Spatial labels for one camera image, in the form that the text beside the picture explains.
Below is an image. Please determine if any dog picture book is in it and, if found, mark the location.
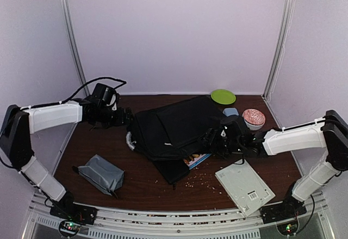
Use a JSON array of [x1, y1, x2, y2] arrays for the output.
[[183, 154, 211, 170]]

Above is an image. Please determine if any black zip pouch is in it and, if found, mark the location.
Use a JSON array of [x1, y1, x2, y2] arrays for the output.
[[152, 160, 190, 190]]

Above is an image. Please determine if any left aluminium frame post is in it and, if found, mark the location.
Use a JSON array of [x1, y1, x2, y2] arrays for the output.
[[60, 0, 86, 84]]

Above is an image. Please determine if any black student backpack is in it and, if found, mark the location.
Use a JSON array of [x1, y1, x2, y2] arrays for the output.
[[127, 96, 225, 161]]

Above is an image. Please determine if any blue glasses case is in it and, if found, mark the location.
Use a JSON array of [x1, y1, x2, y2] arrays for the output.
[[223, 108, 239, 117]]

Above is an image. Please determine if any grey notebook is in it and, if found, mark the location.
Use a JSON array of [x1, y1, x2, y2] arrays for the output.
[[215, 159, 275, 217]]

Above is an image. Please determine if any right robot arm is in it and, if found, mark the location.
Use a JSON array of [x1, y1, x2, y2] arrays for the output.
[[199, 110, 347, 218]]

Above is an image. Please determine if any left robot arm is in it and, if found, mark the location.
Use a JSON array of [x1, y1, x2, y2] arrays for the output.
[[1, 99, 133, 219]]

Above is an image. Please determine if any green plate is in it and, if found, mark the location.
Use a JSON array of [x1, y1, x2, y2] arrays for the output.
[[210, 89, 237, 105]]

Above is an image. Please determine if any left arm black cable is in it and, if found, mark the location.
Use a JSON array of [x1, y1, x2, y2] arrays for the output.
[[64, 76, 128, 105]]

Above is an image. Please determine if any red patterned bowl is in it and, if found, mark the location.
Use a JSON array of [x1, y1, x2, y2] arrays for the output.
[[242, 108, 266, 131]]

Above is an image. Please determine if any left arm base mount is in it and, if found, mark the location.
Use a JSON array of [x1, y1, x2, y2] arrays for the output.
[[49, 192, 97, 238]]

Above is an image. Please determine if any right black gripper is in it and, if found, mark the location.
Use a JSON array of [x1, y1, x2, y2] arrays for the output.
[[198, 128, 243, 160]]

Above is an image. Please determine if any front aluminium rail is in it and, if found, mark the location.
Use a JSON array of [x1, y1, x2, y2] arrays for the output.
[[21, 191, 335, 239]]

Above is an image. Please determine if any aluminium frame post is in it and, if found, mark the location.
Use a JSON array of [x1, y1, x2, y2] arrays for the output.
[[60, 0, 86, 84], [263, 0, 295, 102]]

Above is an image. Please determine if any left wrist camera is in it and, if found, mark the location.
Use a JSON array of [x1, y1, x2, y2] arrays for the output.
[[91, 83, 120, 111]]

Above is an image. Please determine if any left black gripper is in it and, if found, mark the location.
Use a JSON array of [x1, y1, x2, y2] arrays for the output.
[[97, 106, 135, 129]]

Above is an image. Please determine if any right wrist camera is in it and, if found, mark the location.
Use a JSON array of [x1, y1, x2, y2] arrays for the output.
[[220, 115, 246, 138]]

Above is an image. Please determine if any grey pencil pouch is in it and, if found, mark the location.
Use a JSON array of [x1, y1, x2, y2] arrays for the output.
[[72, 155, 125, 199]]

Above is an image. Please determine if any right aluminium frame post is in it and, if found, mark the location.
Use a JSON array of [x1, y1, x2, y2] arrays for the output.
[[263, 0, 295, 102]]

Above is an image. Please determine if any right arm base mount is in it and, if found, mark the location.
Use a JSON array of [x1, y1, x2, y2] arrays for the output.
[[260, 186, 307, 237]]

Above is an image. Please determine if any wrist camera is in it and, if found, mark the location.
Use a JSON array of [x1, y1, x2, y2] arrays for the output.
[[220, 115, 246, 138], [91, 83, 120, 111]]

